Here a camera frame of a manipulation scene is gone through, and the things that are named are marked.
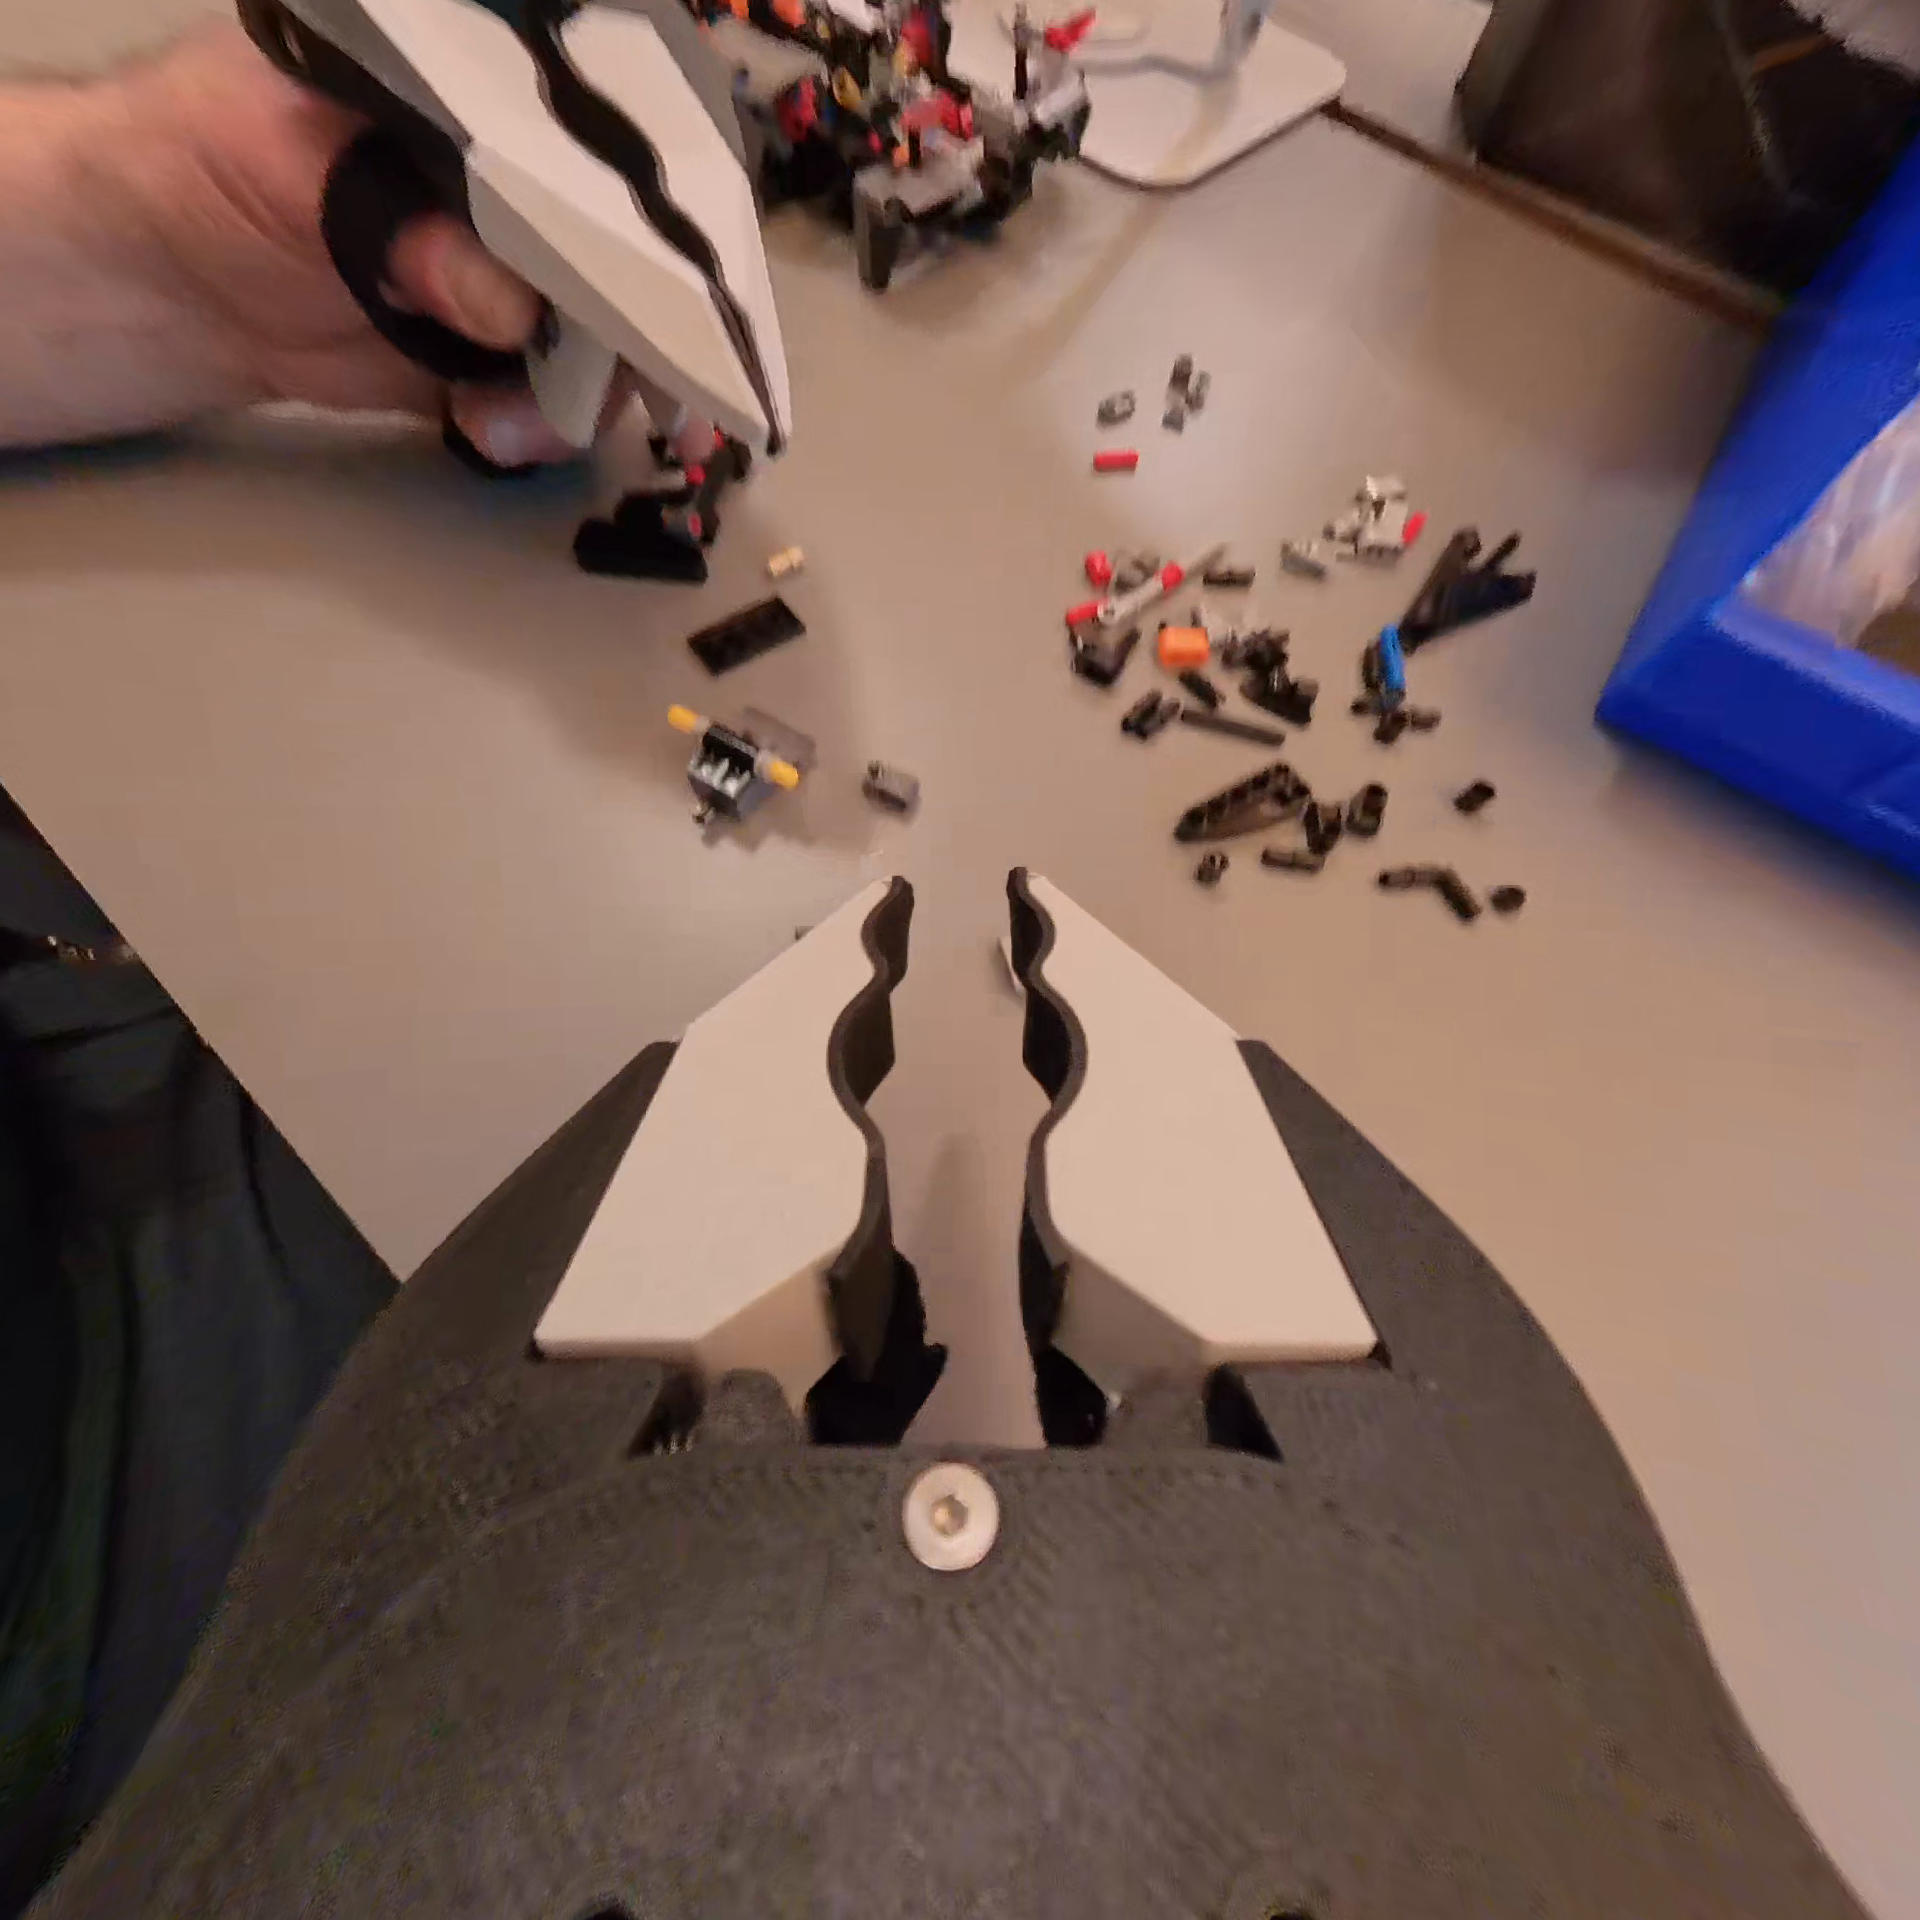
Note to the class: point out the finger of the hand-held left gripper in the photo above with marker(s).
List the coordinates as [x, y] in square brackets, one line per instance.
[675, 119]
[540, 181]

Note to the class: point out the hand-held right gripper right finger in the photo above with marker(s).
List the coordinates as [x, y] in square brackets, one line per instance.
[1201, 1200]

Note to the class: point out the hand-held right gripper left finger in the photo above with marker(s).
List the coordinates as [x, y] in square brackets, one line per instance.
[705, 1200]

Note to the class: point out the light grey lego connector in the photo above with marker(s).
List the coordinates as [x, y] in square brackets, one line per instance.
[1008, 962]

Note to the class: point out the black grey lego assembly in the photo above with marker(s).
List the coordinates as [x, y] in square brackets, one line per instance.
[691, 480]

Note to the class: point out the black triangular lego beam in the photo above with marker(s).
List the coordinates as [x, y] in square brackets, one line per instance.
[1244, 804]

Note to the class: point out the yellow axle lego assembly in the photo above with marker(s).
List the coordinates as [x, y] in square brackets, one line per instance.
[733, 758]

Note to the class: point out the small grey lego connector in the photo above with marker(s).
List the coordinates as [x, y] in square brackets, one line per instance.
[890, 785]

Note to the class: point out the pile of lego pieces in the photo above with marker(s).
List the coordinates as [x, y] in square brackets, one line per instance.
[1185, 646]

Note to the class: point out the partly built lego car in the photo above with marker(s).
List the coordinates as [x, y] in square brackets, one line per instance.
[901, 150]

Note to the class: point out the black curved lego beam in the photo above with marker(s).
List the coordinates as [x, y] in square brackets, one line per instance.
[637, 552]

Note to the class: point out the black flat lego plate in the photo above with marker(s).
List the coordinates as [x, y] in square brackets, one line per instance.
[746, 634]

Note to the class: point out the dark grey double lego connector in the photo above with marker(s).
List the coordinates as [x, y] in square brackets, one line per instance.
[1185, 390]

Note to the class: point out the person's left hand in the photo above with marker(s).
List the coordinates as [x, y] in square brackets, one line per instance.
[148, 254]

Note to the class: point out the white rounded board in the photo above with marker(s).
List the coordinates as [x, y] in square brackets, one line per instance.
[1201, 106]

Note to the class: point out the person's legs blue pants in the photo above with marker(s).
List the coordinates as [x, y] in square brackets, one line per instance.
[148, 1200]

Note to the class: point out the black badge reel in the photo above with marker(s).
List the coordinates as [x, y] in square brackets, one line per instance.
[59, 949]

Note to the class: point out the blue plastic bin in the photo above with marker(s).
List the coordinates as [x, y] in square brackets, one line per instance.
[1770, 676]

